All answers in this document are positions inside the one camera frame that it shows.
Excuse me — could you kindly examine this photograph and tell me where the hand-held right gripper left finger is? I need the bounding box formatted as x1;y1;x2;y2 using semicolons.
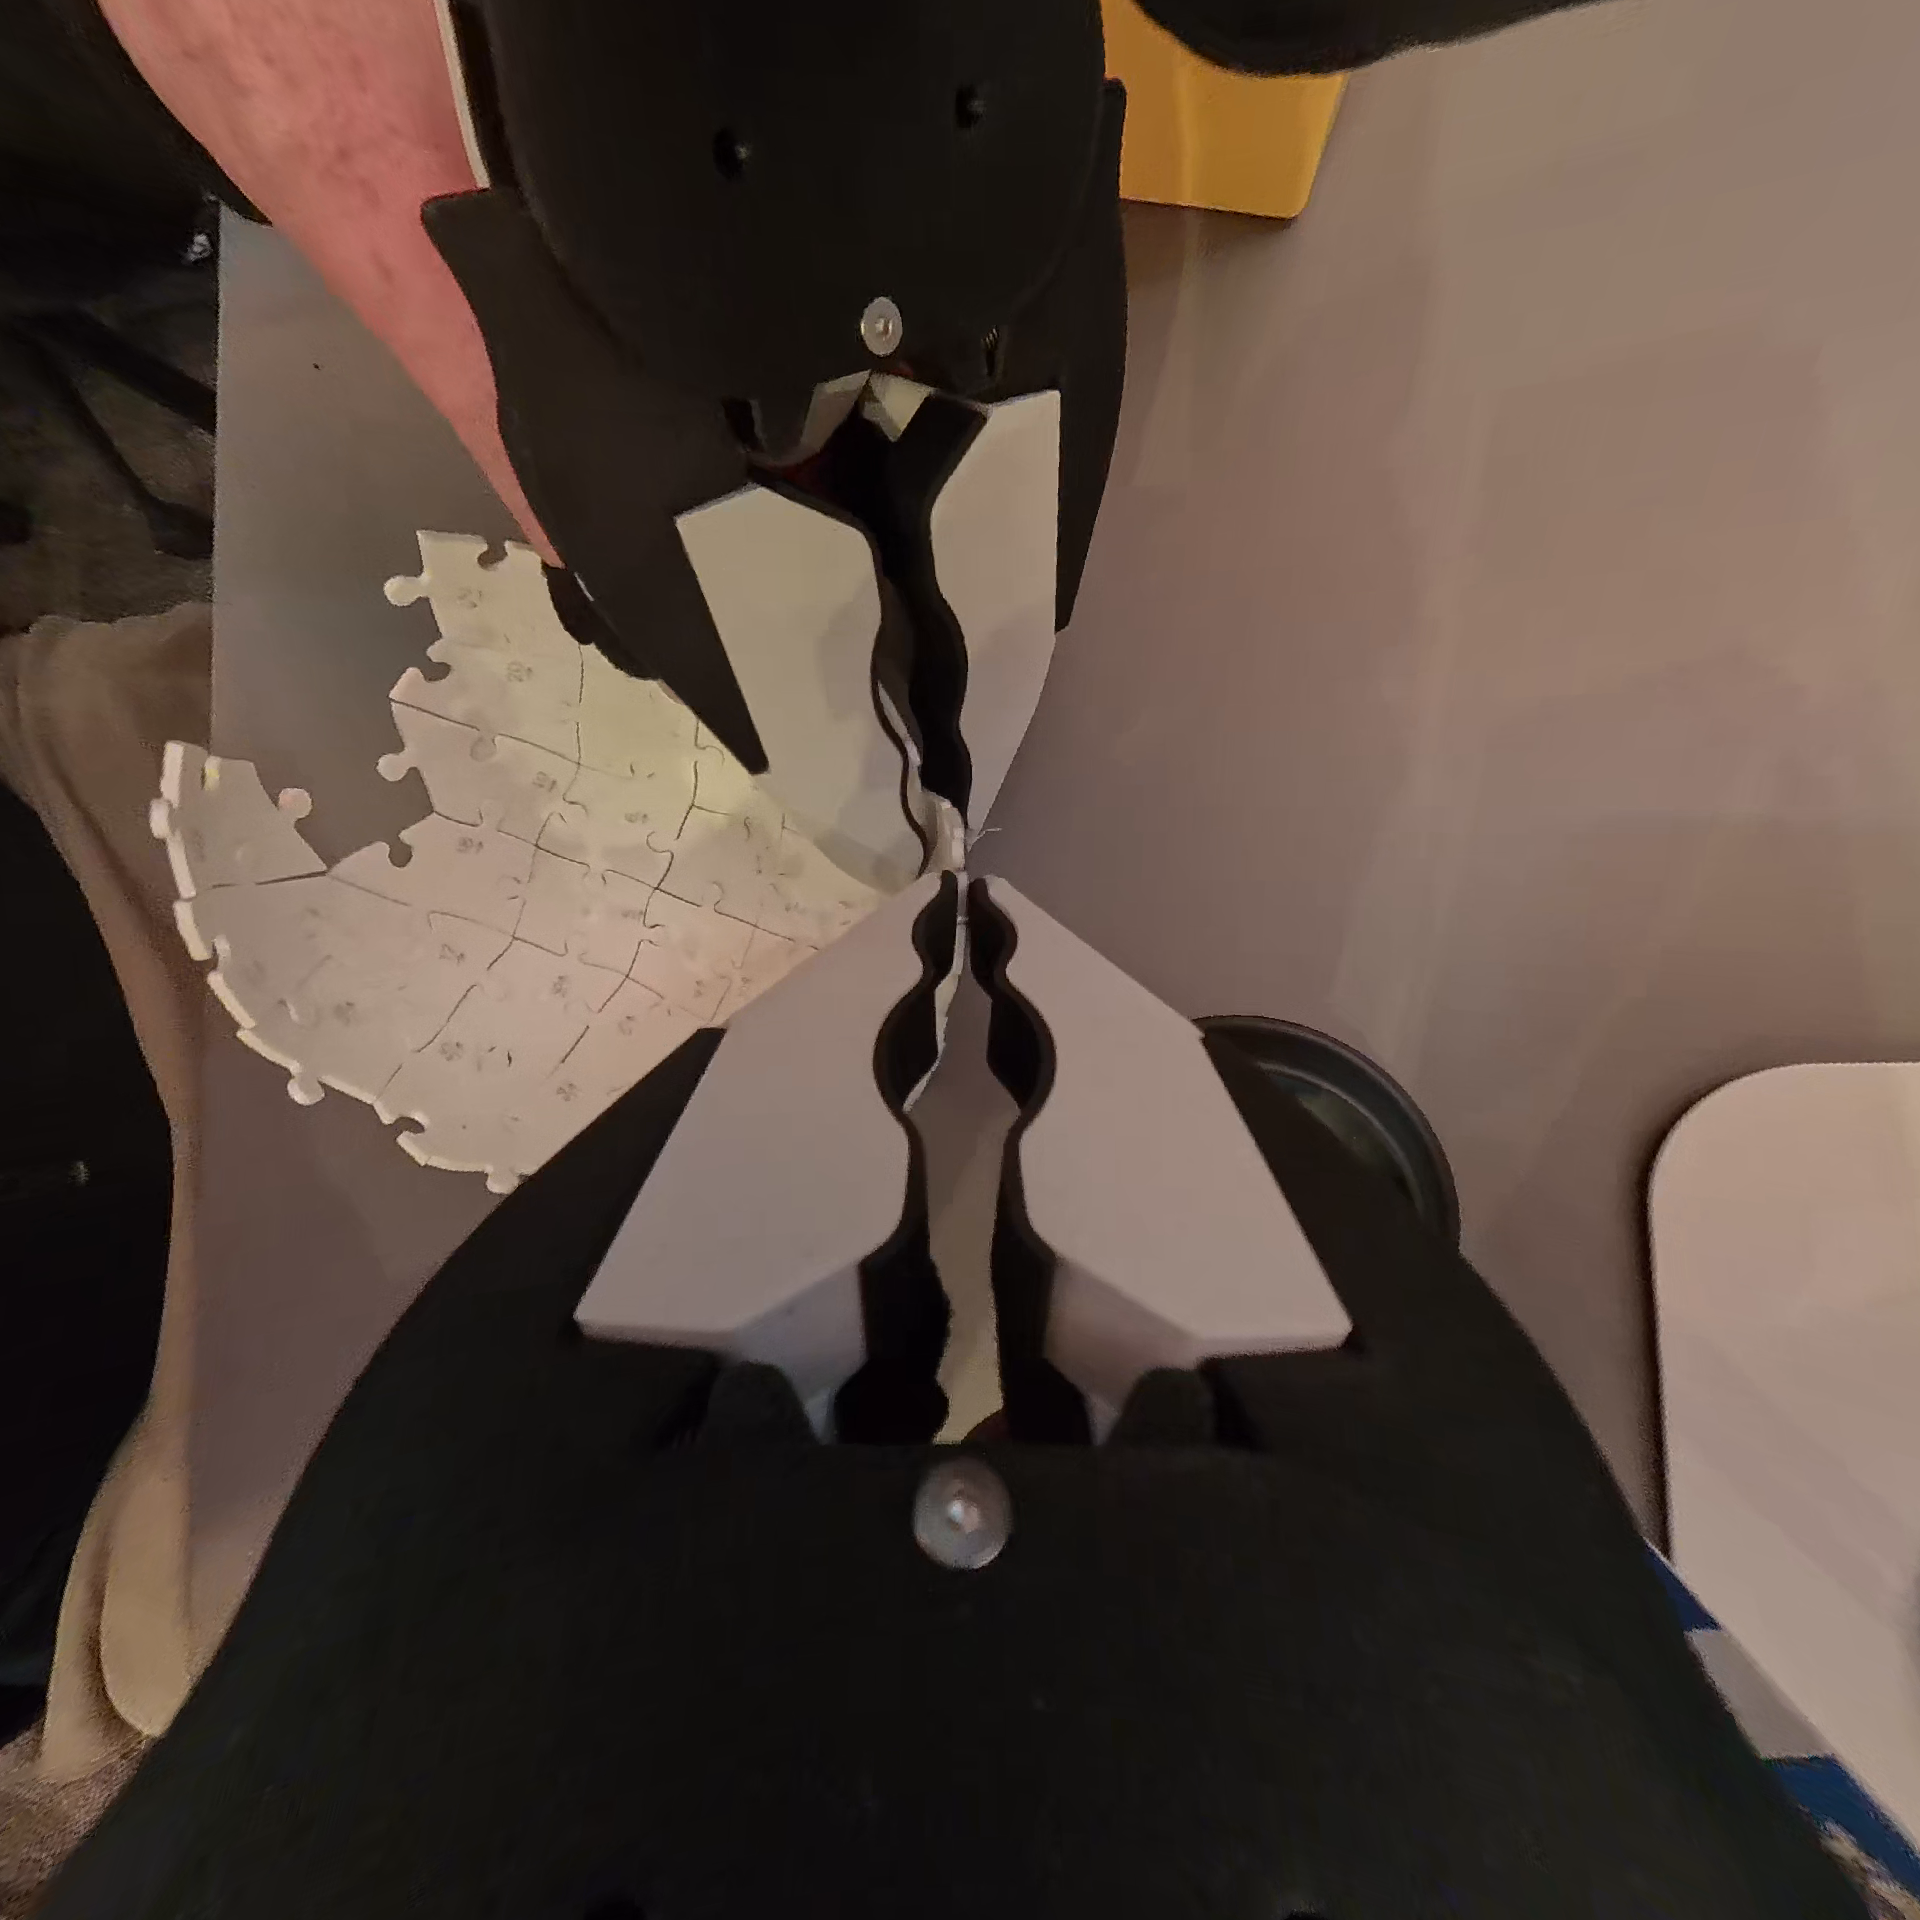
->
574;873;962;1438

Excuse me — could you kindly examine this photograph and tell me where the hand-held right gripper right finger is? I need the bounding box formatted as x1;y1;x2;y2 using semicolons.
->
970;881;1357;1449

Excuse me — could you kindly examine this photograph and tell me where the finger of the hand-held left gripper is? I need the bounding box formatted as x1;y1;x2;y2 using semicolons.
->
859;375;1067;818
673;477;933;887

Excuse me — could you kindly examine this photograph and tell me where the single curved puzzle piece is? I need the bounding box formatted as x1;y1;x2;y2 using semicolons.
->
929;802;976;1058

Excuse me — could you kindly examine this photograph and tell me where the partly built puzzle ball shell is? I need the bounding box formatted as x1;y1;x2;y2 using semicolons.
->
147;527;933;1198

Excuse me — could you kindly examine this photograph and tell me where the person's left forearm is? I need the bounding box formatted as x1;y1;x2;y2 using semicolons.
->
106;0;569;579

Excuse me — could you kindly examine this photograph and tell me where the black round ball stand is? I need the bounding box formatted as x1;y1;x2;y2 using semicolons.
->
1191;1015;1461;1262

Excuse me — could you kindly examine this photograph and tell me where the yellow plastic bin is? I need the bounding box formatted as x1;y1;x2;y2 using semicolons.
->
1103;0;1346;220

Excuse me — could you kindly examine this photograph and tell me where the dark rounded blurry object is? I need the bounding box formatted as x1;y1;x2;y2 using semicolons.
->
1142;0;1521;79

